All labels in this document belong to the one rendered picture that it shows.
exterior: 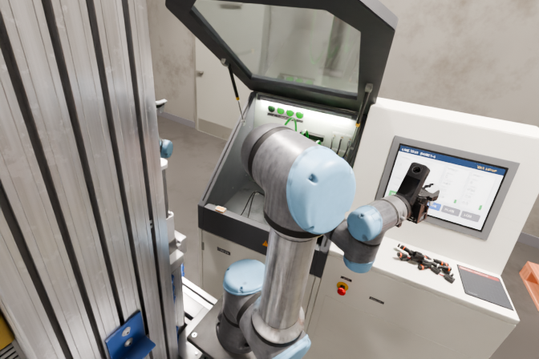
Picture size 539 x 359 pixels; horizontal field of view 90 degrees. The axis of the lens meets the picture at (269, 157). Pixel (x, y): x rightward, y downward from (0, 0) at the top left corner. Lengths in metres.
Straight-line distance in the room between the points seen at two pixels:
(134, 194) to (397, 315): 1.23
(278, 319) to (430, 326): 0.97
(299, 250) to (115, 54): 0.40
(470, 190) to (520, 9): 2.27
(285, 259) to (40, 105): 0.40
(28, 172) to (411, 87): 3.29
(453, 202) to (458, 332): 0.52
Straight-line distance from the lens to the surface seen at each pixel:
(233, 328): 0.84
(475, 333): 1.49
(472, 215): 1.46
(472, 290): 1.42
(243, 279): 0.73
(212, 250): 1.63
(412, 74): 3.38
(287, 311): 0.59
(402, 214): 0.76
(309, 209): 0.37
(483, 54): 3.39
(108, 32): 0.43
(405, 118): 1.34
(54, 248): 0.49
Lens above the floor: 1.84
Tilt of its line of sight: 27 degrees down
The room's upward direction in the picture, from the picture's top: 6 degrees clockwise
